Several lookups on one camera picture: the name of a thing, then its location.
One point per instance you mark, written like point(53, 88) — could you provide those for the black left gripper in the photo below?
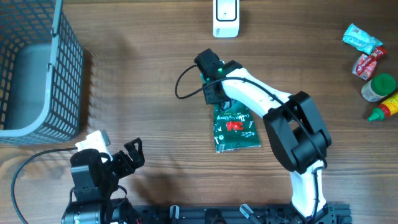
point(129, 167)

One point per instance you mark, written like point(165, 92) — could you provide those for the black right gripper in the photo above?
point(210, 99)

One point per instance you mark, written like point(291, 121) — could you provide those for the green snack bag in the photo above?
point(234, 128)

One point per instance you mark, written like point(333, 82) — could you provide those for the teal wet wipes pack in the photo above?
point(360, 39)

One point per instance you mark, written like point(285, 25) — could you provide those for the green-lid spice jar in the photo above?
point(379, 87)

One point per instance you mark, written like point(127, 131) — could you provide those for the red Nescafe coffee stick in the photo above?
point(376, 54)

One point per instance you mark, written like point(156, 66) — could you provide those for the red sauce bottle green cap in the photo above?
point(384, 110)

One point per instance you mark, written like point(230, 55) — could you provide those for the red Kleenex tissue pack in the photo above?
point(367, 71)

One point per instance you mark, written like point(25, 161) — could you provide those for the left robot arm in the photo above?
point(96, 177)

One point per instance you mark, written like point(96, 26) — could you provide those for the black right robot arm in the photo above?
point(296, 132)

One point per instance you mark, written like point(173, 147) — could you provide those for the white barcode scanner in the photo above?
point(226, 18)

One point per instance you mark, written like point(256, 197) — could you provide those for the grey plastic mesh basket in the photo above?
point(41, 73)

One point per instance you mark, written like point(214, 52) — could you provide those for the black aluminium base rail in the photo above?
point(275, 213)

